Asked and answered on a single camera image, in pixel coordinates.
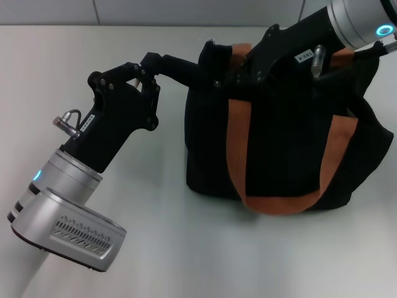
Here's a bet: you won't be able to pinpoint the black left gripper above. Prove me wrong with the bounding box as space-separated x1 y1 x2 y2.
61 52 162 174

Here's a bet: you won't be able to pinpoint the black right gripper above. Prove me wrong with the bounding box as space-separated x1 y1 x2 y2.
220 5 346 89

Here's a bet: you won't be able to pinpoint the black food bag orange handles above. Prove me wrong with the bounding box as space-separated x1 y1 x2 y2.
141 40 395 217

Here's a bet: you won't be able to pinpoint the right gripper cable connector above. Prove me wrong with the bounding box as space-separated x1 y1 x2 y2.
311 40 397 80

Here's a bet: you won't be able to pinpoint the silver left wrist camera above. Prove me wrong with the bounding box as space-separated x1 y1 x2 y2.
11 187 128 273

